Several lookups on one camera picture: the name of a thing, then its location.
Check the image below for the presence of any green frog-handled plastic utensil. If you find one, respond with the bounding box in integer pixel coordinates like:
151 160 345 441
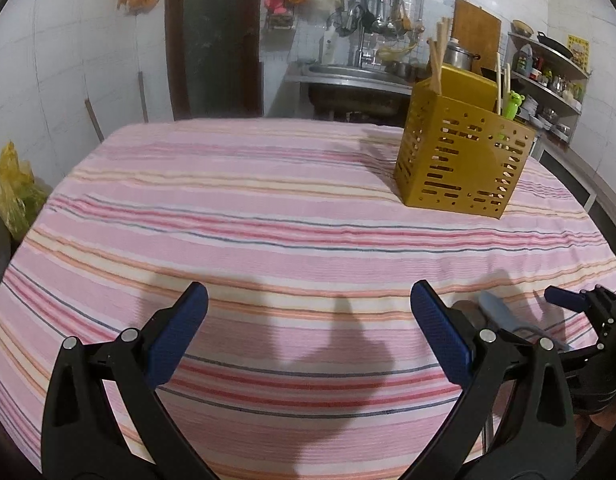
497 90 527 142

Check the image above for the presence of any row of hanging kitchen utensils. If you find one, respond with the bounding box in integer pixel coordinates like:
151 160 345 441
337 0 415 37

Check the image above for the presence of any metal pot with lid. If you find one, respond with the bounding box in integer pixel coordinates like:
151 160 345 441
445 39 482 72

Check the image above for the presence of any wire rack with red items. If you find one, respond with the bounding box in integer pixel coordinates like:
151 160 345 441
265 0 309 31

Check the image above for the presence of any yellow perforated utensil holder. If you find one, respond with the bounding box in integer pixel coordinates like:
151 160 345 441
393 67 538 220

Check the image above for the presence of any wooden cutting board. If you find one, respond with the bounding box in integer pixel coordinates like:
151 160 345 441
452 0 503 74

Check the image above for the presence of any black wok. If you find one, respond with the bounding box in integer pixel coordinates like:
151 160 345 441
536 31 575 60

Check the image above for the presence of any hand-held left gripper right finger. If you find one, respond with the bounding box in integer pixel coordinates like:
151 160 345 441
403 280 586 480

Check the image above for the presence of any light blue plastic spoon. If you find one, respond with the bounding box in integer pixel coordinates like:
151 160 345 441
477 292 572 352

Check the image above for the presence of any yellow wall poster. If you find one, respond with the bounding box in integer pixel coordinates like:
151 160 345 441
566 34 589 69

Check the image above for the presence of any long wooden stick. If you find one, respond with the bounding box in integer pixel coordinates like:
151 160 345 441
137 72 150 124

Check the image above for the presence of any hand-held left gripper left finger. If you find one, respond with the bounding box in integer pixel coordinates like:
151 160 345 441
42 281 219 480

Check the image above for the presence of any stainless steel sink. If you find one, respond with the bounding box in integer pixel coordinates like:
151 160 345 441
282 60 415 117

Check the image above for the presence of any short wooden stick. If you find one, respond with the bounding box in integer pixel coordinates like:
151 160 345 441
84 99 105 142

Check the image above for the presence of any cooking oil bottle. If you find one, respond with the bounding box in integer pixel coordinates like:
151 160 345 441
516 43 535 77

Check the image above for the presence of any pink striped tablecloth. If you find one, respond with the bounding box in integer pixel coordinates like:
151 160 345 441
0 118 616 480

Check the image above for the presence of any dark brown door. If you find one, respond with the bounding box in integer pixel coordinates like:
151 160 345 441
165 0 265 122

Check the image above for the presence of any metal kitchen shelf rack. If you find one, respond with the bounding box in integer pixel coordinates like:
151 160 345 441
507 30 592 144

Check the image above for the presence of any yellow plastic bag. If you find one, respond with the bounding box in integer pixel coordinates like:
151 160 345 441
0 140 51 242

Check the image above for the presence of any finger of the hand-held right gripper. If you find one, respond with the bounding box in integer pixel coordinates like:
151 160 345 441
545 284 616 349
558 347 610 367

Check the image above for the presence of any metal spoon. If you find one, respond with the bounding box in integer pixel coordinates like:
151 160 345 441
452 300 484 329

